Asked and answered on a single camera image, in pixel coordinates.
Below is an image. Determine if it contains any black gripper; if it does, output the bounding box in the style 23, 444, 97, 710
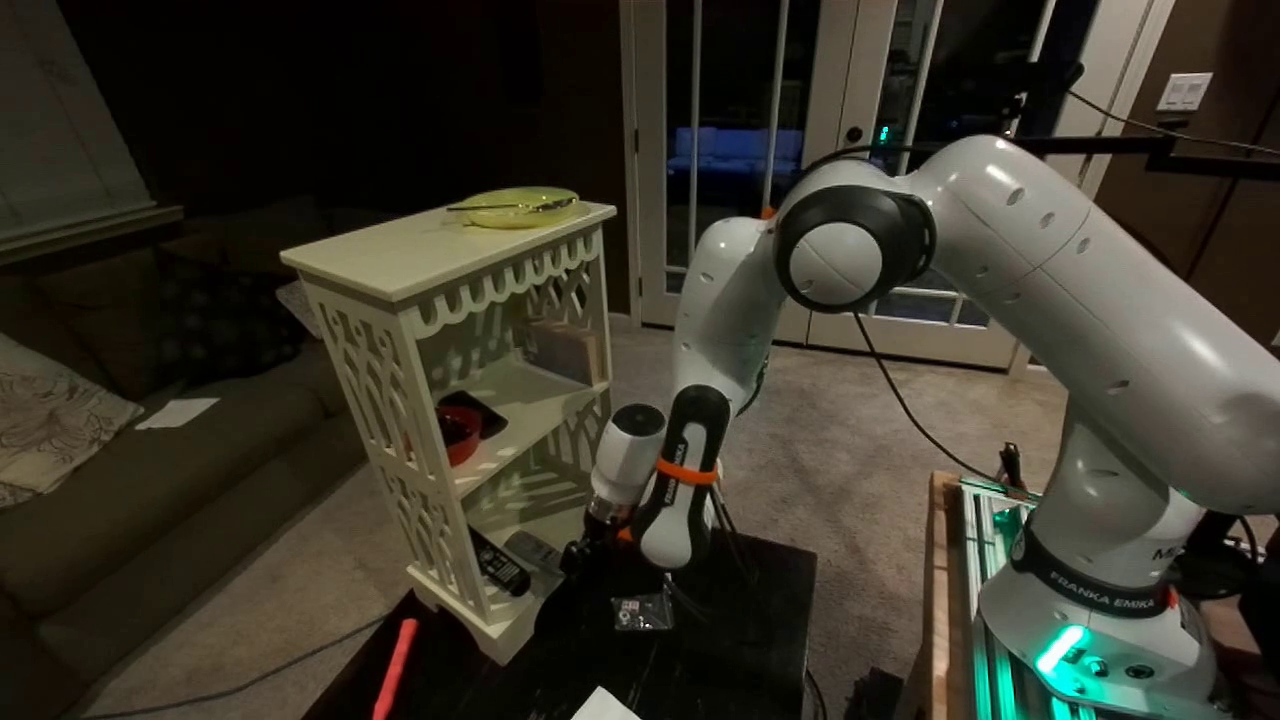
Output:
560, 514, 630, 578

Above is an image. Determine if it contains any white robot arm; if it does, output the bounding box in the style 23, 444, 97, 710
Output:
591, 138, 1280, 622

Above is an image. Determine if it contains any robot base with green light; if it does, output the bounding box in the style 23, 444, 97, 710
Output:
960, 482, 1231, 720

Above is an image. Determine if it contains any black remote control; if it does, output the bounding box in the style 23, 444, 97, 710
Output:
473, 533, 533, 596

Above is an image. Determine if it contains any red bowl on shelf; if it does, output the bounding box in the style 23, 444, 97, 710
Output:
436, 402, 480, 466

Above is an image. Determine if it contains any brown box on shelf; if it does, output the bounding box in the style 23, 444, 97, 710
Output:
523, 325, 596, 384

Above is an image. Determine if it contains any white lattice shelf unit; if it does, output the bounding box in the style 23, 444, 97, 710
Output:
283, 199, 613, 666

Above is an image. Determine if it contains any crumpled foil wrapper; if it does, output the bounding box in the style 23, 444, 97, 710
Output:
613, 593, 677, 632

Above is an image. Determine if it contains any black coffee table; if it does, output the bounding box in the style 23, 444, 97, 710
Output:
304, 533, 814, 720

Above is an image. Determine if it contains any white paper sheet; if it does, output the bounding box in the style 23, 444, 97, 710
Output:
573, 689, 640, 720

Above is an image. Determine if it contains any orange badminton racket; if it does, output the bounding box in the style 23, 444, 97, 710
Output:
368, 618, 419, 720

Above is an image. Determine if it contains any yellow-green plate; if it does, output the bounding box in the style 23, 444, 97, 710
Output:
448, 186, 579, 231

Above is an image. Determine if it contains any dark sofa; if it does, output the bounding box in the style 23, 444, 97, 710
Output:
0, 211, 364, 720

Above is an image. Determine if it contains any white paper on sofa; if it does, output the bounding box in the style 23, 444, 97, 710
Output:
136, 395, 221, 434

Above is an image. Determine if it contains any white french door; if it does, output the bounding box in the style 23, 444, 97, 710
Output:
621, 0, 1176, 325

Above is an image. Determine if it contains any patterned cushion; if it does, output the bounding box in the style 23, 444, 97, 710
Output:
0, 332, 138, 510

